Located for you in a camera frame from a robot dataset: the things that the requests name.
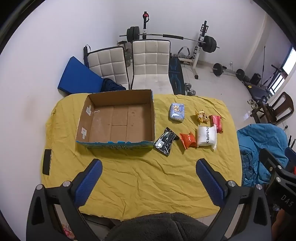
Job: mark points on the black phone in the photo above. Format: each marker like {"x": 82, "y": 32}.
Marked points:
{"x": 47, "y": 161}

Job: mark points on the white barbell rack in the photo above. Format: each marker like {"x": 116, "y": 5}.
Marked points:
{"x": 198, "y": 49}

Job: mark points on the blue cartoon tissue pack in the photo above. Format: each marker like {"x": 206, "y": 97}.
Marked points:
{"x": 177, "y": 112}

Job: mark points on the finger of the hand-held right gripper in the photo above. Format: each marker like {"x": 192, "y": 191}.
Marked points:
{"x": 270, "y": 160}

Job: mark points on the white soft pack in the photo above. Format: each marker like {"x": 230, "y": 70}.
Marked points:
{"x": 207, "y": 136}

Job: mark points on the blue blanket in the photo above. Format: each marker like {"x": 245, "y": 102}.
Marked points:
{"x": 259, "y": 148}

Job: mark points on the yellow panda snack packet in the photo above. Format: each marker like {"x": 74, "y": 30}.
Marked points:
{"x": 202, "y": 115}

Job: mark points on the yellow table cloth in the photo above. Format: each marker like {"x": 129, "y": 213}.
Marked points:
{"x": 138, "y": 176}

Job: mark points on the dark blue garment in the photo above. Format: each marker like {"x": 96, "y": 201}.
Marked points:
{"x": 113, "y": 85}

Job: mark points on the black weight bench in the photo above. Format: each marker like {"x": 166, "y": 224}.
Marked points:
{"x": 176, "y": 76}

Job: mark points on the person's dark fleece clothing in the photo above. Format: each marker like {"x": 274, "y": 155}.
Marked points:
{"x": 161, "y": 228}

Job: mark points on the black snack packet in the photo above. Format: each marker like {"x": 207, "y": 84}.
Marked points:
{"x": 165, "y": 141}

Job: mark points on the red plastic packet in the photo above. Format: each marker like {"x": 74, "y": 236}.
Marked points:
{"x": 68, "y": 231}

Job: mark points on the orange snack packet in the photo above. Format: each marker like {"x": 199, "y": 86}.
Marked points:
{"x": 187, "y": 140}

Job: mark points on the cardboard box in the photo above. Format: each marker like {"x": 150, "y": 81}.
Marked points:
{"x": 120, "y": 120}

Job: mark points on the red snack packet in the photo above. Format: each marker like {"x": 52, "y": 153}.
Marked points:
{"x": 216, "y": 122}

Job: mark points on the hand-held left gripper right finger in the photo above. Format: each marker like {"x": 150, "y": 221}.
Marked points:
{"x": 210, "y": 179}

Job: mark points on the window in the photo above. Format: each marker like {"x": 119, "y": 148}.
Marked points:
{"x": 283, "y": 69}

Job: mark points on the chrome dumbbell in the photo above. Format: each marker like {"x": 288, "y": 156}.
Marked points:
{"x": 190, "y": 89}

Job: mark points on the wooden chair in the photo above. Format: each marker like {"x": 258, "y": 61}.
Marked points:
{"x": 274, "y": 109}

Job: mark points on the pair of light shoes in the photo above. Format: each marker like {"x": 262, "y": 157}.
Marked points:
{"x": 252, "y": 103}

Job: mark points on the long barbell with plates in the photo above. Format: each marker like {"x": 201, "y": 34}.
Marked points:
{"x": 166, "y": 36}

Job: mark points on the white padded chair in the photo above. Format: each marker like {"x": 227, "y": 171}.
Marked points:
{"x": 108, "y": 63}
{"x": 151, "y": 64}

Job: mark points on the short barbell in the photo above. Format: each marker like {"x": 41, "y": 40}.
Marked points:
{"x": 227, "y": 71}

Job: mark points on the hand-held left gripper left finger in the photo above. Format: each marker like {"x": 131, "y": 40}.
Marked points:
{"x": 89, "y": 179}

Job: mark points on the black exercise bench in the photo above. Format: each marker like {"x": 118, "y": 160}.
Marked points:
{"x": 257, "y": 91}

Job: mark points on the blue foam mat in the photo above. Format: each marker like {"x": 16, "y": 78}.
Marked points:
{"x": 77, "y": 77}

